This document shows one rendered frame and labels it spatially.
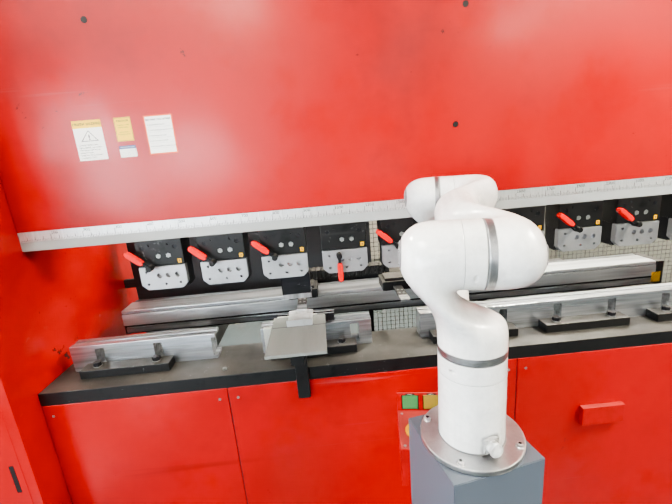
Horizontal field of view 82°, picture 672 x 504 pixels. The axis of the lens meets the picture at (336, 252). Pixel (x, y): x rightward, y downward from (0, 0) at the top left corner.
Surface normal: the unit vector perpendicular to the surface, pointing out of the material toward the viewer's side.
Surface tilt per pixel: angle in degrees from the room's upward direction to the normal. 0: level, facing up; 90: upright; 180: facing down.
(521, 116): 90
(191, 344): 90
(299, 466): 90
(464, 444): 90
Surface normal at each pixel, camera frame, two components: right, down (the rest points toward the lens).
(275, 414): 0.05, 0.25
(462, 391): -0.51, 0.25
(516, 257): -0.17, 0.09
